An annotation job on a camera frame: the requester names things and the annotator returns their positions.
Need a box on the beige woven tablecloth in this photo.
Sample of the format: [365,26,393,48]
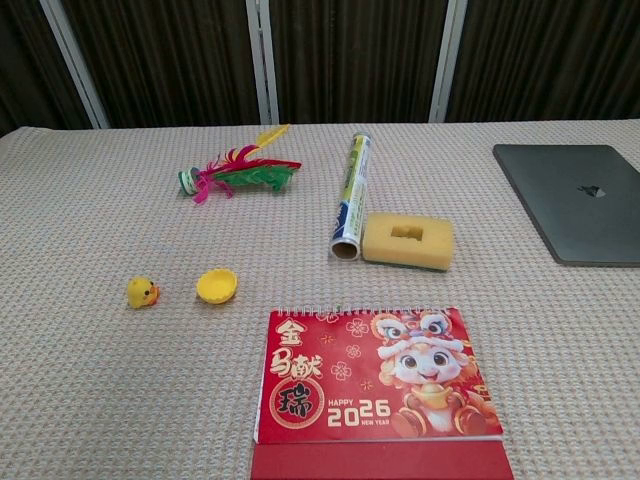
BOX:
[0,118,640,480]

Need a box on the yellow rubber duck toy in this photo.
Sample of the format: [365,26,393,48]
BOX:
[126,276,161,310]

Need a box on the grey closed laptop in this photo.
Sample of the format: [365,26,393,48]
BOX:
[492,143,640,268]

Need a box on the white metal frame post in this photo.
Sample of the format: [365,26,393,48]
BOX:
[244,0,280,126]
[428,0,469,124]
[39,0,111,130]

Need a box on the colourful feather shuttlecock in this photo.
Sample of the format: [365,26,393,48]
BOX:
[177,123,303,205]

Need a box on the dark brown pleated curtain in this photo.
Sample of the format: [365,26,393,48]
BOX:
[0,0,640,136]

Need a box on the yellow sponge with hole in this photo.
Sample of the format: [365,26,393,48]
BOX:
[361,211,455,272]

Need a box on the red 2026 desk calendar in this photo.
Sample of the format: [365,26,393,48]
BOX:
[250,305,515,480]

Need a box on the cling film roll tube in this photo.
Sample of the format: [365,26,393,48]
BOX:
[328,131,372,262]

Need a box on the yellow egg tart toy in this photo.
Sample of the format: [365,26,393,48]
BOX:
[195,268,239,305]

